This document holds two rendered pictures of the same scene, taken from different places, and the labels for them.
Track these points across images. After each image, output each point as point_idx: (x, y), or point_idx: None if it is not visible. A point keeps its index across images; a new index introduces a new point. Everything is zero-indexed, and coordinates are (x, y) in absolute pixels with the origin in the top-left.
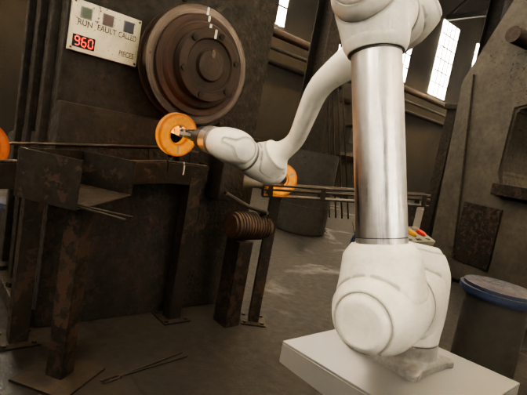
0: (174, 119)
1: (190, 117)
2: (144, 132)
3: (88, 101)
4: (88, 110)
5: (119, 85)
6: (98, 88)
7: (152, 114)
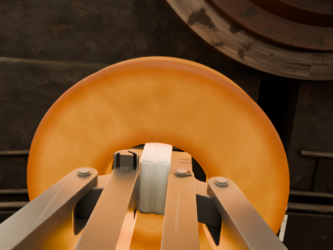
0: (106, 106)
1: (224, 83)
2: None
3: (55, 50)
4: (33, 72)
5: (121, 1)
6: (73, 17)
7: (212, 59)
